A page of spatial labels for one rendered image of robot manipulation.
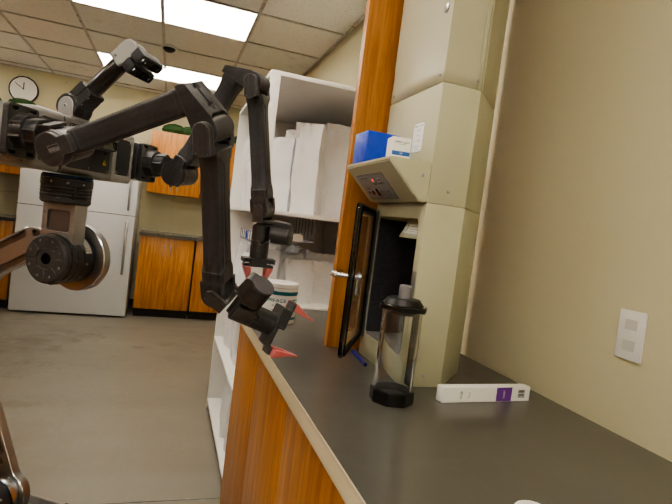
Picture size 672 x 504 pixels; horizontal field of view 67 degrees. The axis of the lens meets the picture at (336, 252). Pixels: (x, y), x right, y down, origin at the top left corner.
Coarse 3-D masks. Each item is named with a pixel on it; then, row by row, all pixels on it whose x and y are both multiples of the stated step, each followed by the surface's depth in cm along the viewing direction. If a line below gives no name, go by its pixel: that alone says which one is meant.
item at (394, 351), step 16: (384, 304) 114; (384, 320) 114; (400, 320) 112; (416, 320) 113; (384, 336) 114; (400, 336) 112; (416, 336) 114; (384, 352) 114; (400, 352) 112; (416, 352) 115; (384, 368) 114; (400, 368) 113; (384, 384) 113; (400, 384) 113
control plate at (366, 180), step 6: (366, 174) 142; (372, 174) 138; (378, 174) 135; (360, 180) 150; (366, 180) 145; (384, 180) 134; (366, 186) 149; (372, 186) 145; (378, 186) 141; (384, 186) 137; (390, 186) 134; (390, 192) 137; (372, 198) 152; (378, 198) 147; (384, 198) 143; (390, 198) 140; (396, 198) 136
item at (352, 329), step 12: (360, 216) 129; (372, 216) 150; (372, 228) 153; (360, 240) 134; (360, 252) 137; (360, 264) 140; (348, 276) 127; (348, 288) 127; (360, 288) 146; (360, 300) 149; (360, 312) 152; (348, 324) 134; (348, 336) 136
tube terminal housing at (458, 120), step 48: (432, 96) 130; (480, 96) 129; (432, 144) 127; (480, 144) 136; (432, 192) 127; (480, 192) 144; (432, 240) 128; (432, 288) 129; (432, 336) 130; (432, 384) 132
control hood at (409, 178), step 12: (396, 156) 123; (348, 168) 152; (360, 168) 143; (372, 168) 136; (384, 168) 129; (396, 168) 124; (408, 168) 124; (420, 168) 125; (396, 180) 128; (408, 180) 125; (420, 180) 126; (396, 192) 133; (408, 192) 127; (420, 192) 126
